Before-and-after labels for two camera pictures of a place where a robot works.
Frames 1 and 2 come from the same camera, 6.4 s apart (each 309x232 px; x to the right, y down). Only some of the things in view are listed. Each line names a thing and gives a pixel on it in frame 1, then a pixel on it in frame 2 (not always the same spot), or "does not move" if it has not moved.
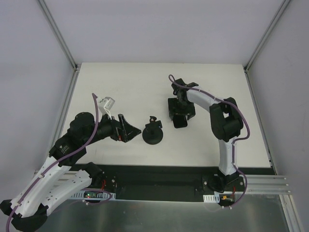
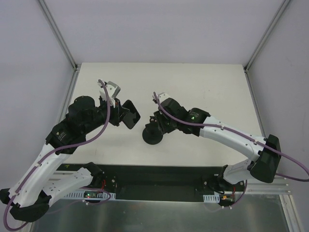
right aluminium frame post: x=284 y=4 does not move
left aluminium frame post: x=59 y=33 does not move
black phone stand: x=152 y=134 does not move
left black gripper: x=118 y=130 → x=118 y=114
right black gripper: x=181 y=109 → x=157 y=122
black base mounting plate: x=160 y=181 does not move
